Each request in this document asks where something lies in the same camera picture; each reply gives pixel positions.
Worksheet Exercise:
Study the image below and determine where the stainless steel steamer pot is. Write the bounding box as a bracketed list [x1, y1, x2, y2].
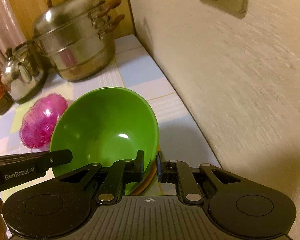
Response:
[33, 0, 125, 82]

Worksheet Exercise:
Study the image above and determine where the green plastic bowl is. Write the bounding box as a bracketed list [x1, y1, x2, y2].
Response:
[50, 86, 159, 196]

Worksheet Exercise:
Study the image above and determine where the checkered tablecloth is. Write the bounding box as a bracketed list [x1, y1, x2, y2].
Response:
[0, 34, 222, 240]

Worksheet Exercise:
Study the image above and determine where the pink glass bowl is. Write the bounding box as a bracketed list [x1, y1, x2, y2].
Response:
[19, 93, 68, 149]

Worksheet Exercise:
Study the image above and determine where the stainless steel kettle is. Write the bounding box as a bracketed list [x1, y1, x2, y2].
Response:
[1, 41, 50, 104]

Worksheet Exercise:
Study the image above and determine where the orange plastic bowl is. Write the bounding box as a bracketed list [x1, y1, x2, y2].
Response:
[130, 164, 157, 196]

